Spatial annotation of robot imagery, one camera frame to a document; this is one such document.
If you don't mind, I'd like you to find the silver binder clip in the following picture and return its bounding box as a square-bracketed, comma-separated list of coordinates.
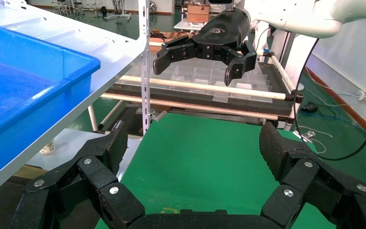
[293, 129, 316, 144]
[150, 109, 168, 122]

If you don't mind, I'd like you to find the white corrugated metal shelf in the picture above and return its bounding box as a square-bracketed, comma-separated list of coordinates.
[0, 0, 147, 203]

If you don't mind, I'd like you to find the black power adapter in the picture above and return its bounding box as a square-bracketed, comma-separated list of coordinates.
[300, 103, 319, 114]

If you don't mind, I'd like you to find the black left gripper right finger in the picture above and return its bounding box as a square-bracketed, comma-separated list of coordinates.
[259, 121, 366, 229]

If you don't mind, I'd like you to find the white pipe frame rack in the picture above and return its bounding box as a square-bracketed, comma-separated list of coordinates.
[87, 52, 304, 132]

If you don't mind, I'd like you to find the white low table board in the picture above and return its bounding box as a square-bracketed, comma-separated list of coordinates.
[26, 128, 143, 182]

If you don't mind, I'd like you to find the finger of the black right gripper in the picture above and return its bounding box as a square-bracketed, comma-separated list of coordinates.
[222, 40, 258, 86]
[152, 34, 199, 75]

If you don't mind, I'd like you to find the black rack shelf board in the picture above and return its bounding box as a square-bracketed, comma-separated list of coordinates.
[107, 62, 294, 117]

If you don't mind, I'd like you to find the white paper cup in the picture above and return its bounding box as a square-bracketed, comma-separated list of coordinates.
[39, 139, 57, 156]

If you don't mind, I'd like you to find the green table cloth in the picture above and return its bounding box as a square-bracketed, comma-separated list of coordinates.
[94, 113, 325, 229]

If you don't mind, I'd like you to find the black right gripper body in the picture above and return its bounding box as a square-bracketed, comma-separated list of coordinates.
[192, 8, 252, 61]

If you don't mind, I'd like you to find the clear plastic organizer box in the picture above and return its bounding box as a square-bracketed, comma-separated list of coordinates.
[116, 52, 274, 104]

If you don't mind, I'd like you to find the blue plastic tray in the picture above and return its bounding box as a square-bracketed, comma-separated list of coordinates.
[0, 19, 102, 186]

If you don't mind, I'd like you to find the perforated metal shelf post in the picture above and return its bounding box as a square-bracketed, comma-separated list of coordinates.
[138, 0, 152, 137]

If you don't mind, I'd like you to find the white background table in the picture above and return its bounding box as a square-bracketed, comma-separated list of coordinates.
[173, 18, 203, 32]

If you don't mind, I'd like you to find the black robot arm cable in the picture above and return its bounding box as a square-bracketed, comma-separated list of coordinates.
[293, 38, 366, 162]

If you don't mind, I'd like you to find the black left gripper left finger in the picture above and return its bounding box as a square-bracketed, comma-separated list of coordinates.
[9, 120, 146, 229]

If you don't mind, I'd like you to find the small brown cardboard carton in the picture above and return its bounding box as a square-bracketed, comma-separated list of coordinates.
[186, 3, 211, 24]

